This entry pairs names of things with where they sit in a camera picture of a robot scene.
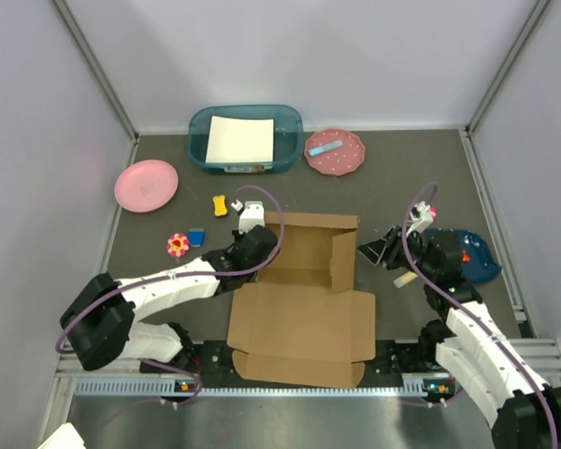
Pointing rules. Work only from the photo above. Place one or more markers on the light blue chalk stick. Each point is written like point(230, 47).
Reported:
point(328, 147)

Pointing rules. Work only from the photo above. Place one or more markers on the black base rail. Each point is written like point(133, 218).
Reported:
point(213, 357)

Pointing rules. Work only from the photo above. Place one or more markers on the yellow bone-shaped eraser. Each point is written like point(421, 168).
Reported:
point(219, 206)

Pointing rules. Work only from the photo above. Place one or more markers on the plain pink plate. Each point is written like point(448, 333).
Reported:
point(146, 186)

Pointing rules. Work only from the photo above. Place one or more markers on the grey slotted cable duct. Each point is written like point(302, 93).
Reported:
point(412, 387)

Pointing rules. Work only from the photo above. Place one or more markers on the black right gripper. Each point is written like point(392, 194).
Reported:
point(391, 245)

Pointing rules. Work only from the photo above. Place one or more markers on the pale yellow highlighter pen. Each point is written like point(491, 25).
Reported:
point(404, 279)

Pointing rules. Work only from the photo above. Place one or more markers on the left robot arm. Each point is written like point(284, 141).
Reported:
point(105, 322)

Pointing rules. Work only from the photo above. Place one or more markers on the teal plastic basin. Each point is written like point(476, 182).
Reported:
point(288, 137)

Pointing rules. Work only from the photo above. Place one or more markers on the white object bottom corner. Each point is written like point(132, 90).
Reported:
point(64, 437)

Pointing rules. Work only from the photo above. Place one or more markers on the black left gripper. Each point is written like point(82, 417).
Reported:
point(237, 237)

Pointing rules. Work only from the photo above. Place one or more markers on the pink flower toy left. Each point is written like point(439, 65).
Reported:
point(177, 245)

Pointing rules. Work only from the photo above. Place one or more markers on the pink dotted plate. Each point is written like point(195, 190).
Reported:
point(341, 161)

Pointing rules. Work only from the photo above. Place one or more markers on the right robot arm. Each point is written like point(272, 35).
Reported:
point(521, 408)

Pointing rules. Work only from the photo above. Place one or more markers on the dark blue leaf plate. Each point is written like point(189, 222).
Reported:
point(482, 268)

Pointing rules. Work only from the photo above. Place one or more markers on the brown cardboard box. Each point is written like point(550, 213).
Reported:
point(302, 321)

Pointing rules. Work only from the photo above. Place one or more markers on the white paper sheet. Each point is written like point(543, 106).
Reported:
point(240, 141)

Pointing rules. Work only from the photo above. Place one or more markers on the blue eraser block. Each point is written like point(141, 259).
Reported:
point(196, 237)

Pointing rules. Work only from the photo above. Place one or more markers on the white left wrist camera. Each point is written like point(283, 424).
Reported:
point(250, 214)

